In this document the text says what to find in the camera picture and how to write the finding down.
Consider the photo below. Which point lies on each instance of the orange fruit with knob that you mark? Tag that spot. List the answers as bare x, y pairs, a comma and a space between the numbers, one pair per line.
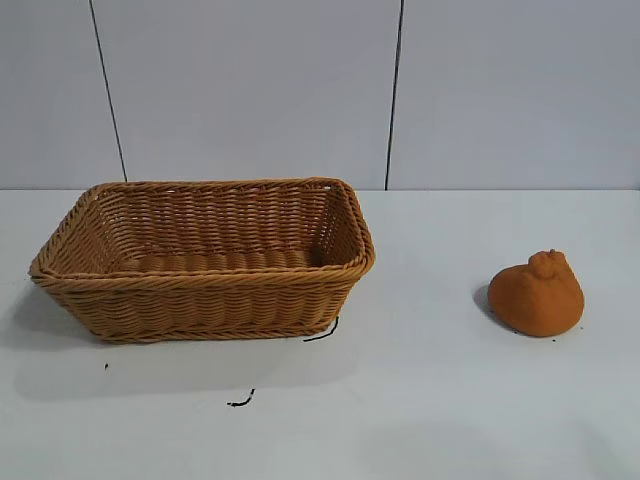
537, 305

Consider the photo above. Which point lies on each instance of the brown woven wicker basket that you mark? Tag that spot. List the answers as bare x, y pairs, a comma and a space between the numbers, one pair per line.
200, 305

